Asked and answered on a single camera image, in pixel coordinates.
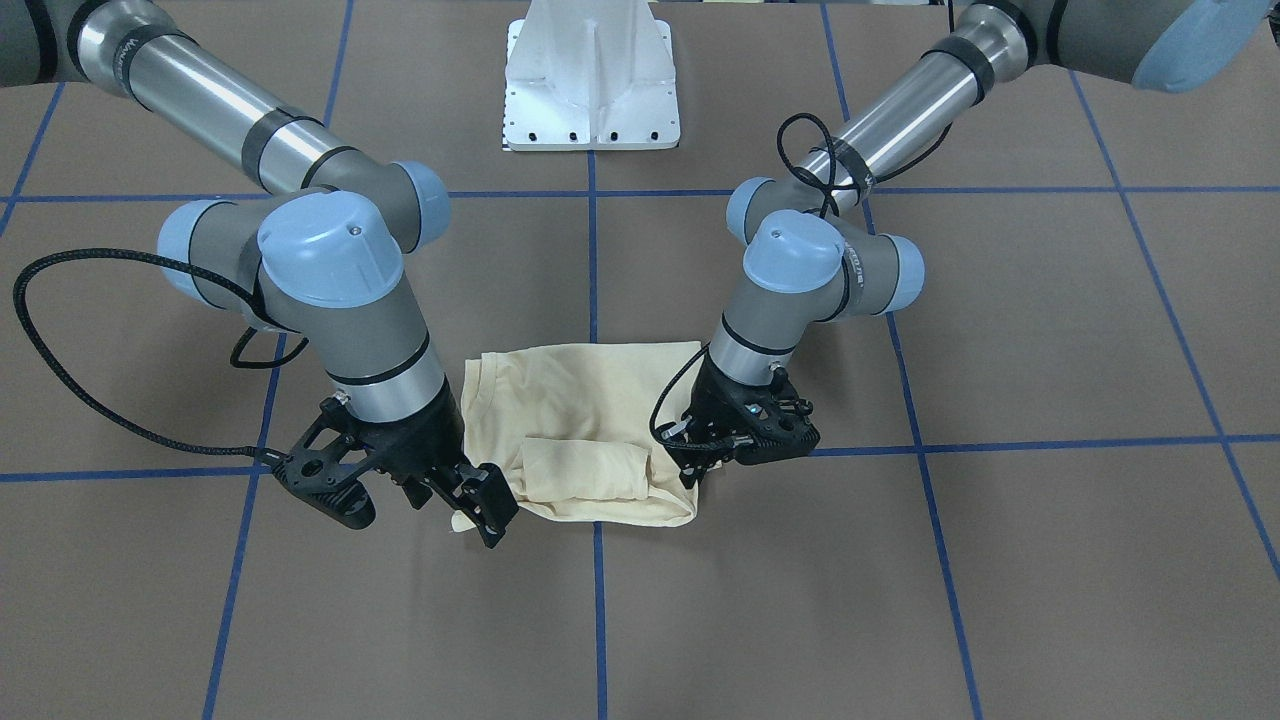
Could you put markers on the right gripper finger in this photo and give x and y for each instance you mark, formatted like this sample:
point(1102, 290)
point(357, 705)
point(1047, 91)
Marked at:
point(493, 533)
point(417, 492)

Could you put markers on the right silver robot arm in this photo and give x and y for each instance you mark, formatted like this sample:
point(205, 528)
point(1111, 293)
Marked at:
point(321, 257)

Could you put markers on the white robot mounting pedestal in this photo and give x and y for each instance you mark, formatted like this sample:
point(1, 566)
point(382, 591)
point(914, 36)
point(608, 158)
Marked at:
point(590, 76)

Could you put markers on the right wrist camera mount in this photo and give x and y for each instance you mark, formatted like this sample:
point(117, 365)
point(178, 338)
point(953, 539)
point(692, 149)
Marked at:
point(312, 469)

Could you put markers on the cream long-sleeve printed shirt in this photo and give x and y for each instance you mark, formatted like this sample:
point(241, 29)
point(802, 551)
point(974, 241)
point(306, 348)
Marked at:
point(569, 426)

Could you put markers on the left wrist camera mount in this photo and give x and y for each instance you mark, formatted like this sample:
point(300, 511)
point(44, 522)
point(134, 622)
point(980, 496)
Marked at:
point(778, 422)

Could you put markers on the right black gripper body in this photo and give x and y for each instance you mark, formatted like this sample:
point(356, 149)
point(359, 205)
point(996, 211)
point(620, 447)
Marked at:
point(421, 448)

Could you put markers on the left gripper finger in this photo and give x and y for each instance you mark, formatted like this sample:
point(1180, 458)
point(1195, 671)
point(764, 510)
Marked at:
point(690, 475)

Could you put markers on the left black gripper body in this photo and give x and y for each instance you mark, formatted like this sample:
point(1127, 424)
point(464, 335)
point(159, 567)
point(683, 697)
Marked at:
point(712, 399)

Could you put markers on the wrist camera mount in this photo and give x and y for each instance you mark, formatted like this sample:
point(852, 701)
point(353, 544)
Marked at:
point(312, 469)
point(778, 422)

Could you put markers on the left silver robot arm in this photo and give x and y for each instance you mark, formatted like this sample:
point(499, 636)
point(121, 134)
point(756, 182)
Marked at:
point(803, 264)

